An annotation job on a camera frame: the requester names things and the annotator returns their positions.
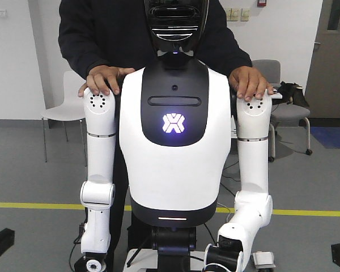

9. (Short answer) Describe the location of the person's left hand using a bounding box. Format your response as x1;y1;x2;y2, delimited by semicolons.
228;66;274;102

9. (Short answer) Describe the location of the person's right hand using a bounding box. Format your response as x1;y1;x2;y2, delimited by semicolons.
78;65;135;97

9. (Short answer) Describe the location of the grey office chair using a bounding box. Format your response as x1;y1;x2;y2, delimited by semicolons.
252;59;312;163

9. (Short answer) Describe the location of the white plastic chair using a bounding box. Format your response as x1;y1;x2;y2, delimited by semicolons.
41;70;87;166

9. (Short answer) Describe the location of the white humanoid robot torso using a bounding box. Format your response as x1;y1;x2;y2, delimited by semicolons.
119;53;231;228

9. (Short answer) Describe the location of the black robot head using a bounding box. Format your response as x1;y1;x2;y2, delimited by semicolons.
143;0;209;53

